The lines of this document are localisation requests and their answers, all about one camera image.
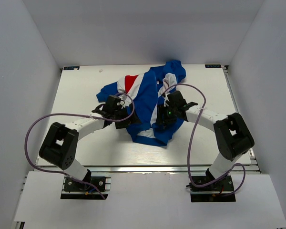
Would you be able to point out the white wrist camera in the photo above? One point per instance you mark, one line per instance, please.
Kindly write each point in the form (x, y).
(121, 103)
(166, 100)

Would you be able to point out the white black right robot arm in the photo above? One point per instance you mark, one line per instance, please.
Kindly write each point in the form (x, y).
(232, 135)

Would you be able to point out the blue left corner label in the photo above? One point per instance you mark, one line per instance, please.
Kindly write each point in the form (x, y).
(71, 68)

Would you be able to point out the blue right corner label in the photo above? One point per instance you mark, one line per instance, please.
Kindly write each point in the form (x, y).
(213, 66)

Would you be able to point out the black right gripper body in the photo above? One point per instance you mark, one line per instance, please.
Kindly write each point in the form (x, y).
(172, 116)

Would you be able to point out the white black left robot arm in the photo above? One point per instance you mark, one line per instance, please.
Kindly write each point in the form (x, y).
(60, 143)

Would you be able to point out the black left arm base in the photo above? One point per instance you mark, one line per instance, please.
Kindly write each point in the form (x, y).
(72, 190)

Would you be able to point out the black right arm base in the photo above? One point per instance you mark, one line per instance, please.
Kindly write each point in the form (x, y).
(214, 193)

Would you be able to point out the blue white red jacket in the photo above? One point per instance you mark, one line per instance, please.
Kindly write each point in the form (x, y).
(146, 91)

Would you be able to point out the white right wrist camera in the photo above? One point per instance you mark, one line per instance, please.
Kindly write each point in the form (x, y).
(166, 100)

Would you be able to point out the blue corner label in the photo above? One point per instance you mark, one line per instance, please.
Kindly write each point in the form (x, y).
(71, 68)
(213, 66)

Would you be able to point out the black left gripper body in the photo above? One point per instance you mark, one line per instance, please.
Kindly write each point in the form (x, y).
(122, 113)

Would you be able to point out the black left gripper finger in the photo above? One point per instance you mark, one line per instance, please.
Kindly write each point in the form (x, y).
(134, 119)
(122, 125)

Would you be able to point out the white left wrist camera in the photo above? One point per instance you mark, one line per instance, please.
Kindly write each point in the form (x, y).
(121, 103)

